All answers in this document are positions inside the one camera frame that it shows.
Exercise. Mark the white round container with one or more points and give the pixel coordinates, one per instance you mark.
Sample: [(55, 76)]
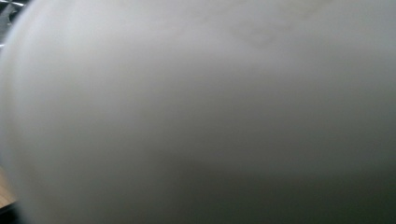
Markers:
[(199, 102)]

